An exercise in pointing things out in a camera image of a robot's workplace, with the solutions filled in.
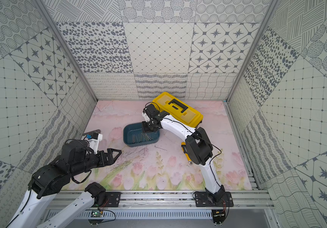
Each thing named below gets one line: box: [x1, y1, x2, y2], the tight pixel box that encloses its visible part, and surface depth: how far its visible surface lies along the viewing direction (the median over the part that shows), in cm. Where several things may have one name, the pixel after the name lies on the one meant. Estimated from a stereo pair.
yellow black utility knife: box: [181, 141, 193, 166], surface depth 93 cm
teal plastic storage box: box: [123, 122, 161, 147], surface depth 100 cm
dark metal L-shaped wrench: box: [82, 129, 101, 135], surface depth 103 cm
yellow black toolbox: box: [152, 91, 204, 128], surface depth 95 cm
